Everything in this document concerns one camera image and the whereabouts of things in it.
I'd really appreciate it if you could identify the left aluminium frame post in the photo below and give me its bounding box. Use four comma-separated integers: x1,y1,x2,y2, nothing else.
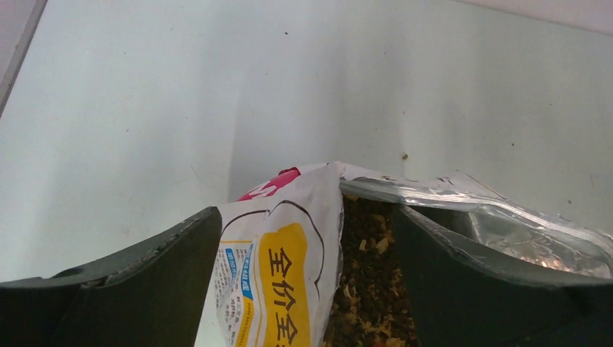
1,0,48,113

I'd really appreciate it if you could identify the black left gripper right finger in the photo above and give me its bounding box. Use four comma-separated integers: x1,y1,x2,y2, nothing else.
393,206,612,346

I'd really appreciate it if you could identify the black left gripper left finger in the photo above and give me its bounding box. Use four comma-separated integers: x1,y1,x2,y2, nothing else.
1,207,222,346

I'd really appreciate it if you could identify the printed cat food bag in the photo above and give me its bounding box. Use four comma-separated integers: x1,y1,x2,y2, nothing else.
213,162,612,346

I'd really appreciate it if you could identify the brown kibble in bag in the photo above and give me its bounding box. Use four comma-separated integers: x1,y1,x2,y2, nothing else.
321,195,419,347

